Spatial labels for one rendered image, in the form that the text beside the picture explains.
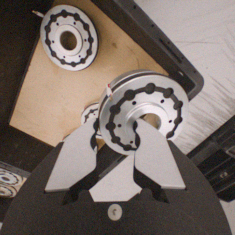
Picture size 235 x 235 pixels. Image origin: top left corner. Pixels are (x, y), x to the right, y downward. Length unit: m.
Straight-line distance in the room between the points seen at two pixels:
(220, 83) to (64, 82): 0.51
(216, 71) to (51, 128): 0.56
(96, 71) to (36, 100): 0.17
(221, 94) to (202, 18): 0.27
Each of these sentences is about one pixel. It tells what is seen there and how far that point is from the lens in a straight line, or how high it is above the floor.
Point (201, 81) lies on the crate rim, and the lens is 0.22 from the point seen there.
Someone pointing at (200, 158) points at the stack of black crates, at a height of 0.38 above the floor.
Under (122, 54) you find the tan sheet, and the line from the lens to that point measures 0.27.
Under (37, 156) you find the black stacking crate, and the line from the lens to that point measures 0.40.
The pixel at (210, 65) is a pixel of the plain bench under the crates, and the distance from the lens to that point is 0.51.
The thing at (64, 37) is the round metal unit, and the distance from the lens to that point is 0.28.
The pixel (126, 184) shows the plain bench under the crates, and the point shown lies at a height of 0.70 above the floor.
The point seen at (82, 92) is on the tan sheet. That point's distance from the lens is 0.30.
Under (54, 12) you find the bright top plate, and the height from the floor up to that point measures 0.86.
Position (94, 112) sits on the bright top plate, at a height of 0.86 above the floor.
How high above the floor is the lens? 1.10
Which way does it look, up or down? 60 degrees down
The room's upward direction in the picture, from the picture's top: 179 degrees clockwise
